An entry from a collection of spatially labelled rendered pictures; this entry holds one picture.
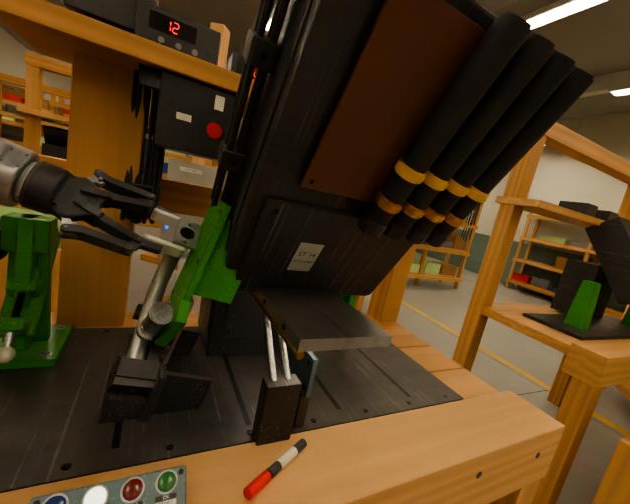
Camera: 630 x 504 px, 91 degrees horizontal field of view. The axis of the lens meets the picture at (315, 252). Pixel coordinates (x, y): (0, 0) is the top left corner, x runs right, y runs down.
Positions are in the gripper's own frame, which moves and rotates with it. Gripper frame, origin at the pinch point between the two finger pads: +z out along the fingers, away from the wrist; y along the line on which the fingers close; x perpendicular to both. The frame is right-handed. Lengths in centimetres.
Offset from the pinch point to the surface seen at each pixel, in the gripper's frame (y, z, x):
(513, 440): -30, 74, -16
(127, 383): -23.8, 2.2, 8.2
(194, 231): 0.8, 3.5, -2.4
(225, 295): -10.3, 11.1, -3.1
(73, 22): 29.3, -26.6, -8.5
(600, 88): 543, 598, -153
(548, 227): 485, 870, 60
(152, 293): -7.0, 1.8, 10.8
